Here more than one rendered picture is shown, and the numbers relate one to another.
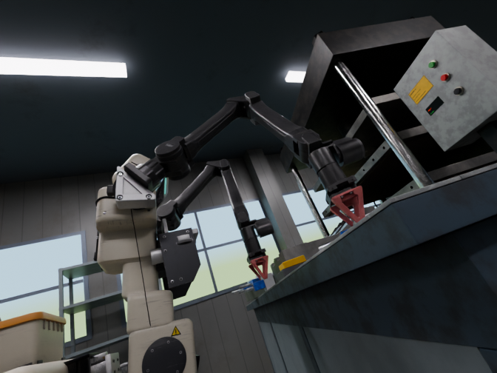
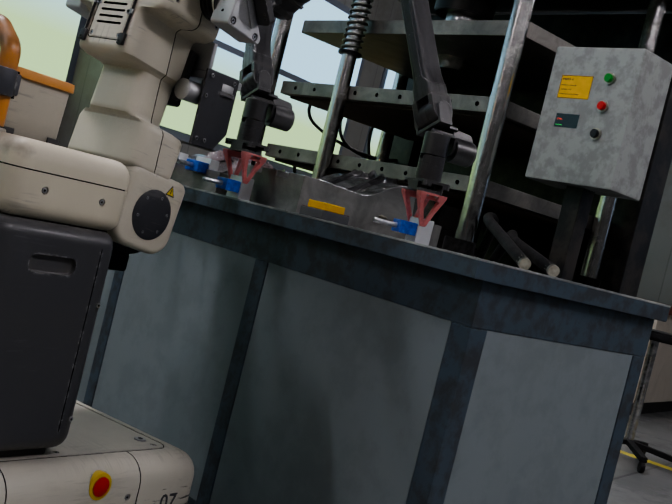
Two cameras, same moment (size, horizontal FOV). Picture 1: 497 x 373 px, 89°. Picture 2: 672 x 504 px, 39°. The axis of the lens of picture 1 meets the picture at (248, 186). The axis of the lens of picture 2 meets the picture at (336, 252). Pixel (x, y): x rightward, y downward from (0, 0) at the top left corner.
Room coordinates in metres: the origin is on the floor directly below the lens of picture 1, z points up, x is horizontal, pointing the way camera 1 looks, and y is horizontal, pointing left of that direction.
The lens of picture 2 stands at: (-1.16, 0.94, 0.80)
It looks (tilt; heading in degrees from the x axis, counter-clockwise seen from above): 2 degrees down; 331
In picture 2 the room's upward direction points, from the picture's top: 14 degrees clockwise
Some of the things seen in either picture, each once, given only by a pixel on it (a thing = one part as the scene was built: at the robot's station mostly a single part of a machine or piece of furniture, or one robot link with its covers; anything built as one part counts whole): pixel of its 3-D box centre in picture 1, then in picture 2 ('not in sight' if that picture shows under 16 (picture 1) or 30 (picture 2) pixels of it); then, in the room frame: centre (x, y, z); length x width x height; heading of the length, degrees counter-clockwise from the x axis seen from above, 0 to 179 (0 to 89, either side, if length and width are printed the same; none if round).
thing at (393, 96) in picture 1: (374, 146); (464, 57); (1.80, -1.02, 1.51); 1.10 x 0.70 x 0.05; 13
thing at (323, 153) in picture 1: (325, 160); (437, 146); (0.58, -0.20, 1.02); 0.07 x 0.06 x 0.07; 96
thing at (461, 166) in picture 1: (413, 203); (429, 187); (1.80, -1.01, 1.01); 1.10 x 0.74 x 0.05; 13
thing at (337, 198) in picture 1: (350, 206); (424, 204); (0.57, -0.20, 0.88); 0.07 x 0.07 x 0.09; 84
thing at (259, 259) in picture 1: (260, 266); (245, 164); (0.97, 0.06, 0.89); 0.07 x 0.07 x 0.09; 15
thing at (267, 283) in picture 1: (256, 286); (224, 183); (0.97, 0.10, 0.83); 0.13 x 0.05 x 0.05; 105
